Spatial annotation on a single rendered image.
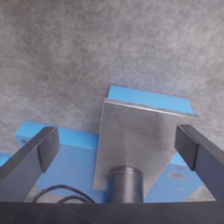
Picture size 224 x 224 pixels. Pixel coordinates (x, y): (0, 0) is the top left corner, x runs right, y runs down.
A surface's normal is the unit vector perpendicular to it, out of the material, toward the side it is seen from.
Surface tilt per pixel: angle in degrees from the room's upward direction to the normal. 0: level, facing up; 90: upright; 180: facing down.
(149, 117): 0
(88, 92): 0
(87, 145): 90
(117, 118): 0
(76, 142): 90
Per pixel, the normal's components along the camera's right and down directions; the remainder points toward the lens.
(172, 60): -0.12, 0.65
